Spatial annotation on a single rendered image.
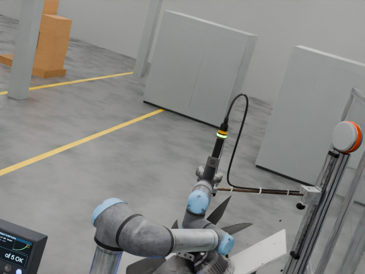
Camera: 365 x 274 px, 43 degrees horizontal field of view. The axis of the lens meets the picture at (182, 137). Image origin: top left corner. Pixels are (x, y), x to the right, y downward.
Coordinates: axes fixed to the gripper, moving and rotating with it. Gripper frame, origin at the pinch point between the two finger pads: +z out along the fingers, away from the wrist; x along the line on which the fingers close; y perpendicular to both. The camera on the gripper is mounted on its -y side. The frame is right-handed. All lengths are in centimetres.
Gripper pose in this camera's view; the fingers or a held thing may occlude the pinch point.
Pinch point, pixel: (211, 169)
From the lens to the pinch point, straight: 200.4
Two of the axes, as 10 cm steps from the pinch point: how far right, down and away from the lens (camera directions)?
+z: 1.9, -2.4, 9.5
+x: 9.5, 3.0, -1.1
